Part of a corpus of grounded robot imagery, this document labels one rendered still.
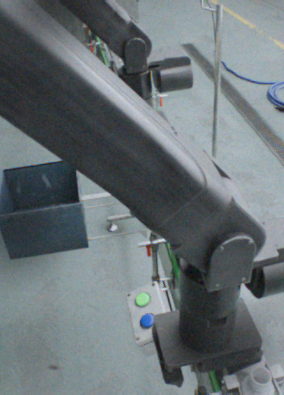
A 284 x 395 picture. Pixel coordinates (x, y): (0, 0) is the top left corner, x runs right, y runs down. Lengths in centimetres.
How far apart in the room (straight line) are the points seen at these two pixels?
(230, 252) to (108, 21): 46
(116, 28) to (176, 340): 46
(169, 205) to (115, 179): 4
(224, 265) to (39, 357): 199
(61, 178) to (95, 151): 157
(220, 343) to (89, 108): 28
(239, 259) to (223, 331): 11
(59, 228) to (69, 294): 95
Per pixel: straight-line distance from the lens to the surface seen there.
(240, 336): 45
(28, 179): 181
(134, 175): 26
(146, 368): 215
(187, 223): 28
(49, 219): 155
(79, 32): 570
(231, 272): 33
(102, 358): 220
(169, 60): 73
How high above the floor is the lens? 187
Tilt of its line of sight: 37 degrees down
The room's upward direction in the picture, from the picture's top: 4 degrees counter-clockwise
